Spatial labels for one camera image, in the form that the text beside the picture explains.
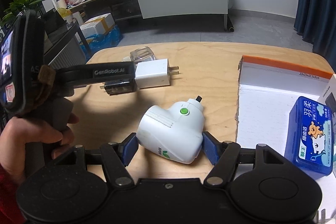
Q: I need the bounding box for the clear bottle white cap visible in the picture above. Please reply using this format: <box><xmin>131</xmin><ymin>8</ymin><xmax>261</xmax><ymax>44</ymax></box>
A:
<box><xmin>123</xmin><ymin>47</ymin><xmax>156</xmax><ymax>64</ymax></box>

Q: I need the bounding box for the person left hand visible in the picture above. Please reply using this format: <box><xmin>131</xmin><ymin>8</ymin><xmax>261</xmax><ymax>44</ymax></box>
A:
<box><xmin>1</xmin><ymin>117</ymin><xmax>75</xmax><ymax>184</ymax></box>

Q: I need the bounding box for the side table plant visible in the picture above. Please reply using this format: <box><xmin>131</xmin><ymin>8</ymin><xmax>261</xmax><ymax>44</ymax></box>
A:
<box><xmin>1</xmin><ymin>0</ymin><xmax>45</xmax><ymax>24</ymax></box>

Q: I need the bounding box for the blue plastic bag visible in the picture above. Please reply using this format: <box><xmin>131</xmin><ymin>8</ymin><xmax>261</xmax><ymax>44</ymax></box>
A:
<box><xmin>80</xmin><ymin>25</ymin><xmax>123</xmax><ymax>60</ymax></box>

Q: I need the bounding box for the white cardboard boxes floor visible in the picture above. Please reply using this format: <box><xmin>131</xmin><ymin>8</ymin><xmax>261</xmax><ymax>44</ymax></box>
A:
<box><xmin>80</xmin><ymin>13</ymin><xmax>115</xmax><ymax>38</ymax></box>

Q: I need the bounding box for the dark blue curtain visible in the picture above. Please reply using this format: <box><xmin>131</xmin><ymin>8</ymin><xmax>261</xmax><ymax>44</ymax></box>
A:
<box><xmin>294</xmin><ymin>0</ymin><xmax>335</xmax><ymax>69</ymax></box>

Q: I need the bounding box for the white charger retail box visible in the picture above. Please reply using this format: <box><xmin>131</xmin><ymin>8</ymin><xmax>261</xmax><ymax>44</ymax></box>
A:
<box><xmin>318</xmin><ymin>74</ymin><xmax>336</xmax><ymax>125</ymax></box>

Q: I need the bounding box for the orange white cardboard tray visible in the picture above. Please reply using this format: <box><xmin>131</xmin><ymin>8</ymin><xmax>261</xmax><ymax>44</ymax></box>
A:
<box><xmin>236</xmin><ymin>56</ymin><xmax>335</xmax><ymax>223</ymax></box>

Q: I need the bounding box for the white flat-pin charger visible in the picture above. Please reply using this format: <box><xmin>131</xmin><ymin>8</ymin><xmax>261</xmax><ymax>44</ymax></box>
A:
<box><xmin>135</xmin><ymin>59</ymin><xmax>179</xmax><ymax>89</ymax></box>

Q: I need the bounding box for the white tv cabinet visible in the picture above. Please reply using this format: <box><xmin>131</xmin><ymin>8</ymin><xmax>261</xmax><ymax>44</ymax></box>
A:
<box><xmin>71</xmin><ymin>0</ymin><xmax>233</xmax><ymax>30</ymax></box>

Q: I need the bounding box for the round black side table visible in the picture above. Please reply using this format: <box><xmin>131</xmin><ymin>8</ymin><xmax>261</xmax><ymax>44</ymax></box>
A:
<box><xmin>43</xmin><ymin>19</ymin><xmax>93</xmax><ymax>69</ymax></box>

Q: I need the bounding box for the blue floss pick tin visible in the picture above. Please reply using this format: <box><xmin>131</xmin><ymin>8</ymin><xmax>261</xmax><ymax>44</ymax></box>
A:
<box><xmin>284</xmin><ymin>96</ymin><xmax>334</xmax><ymax>176</ymax></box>

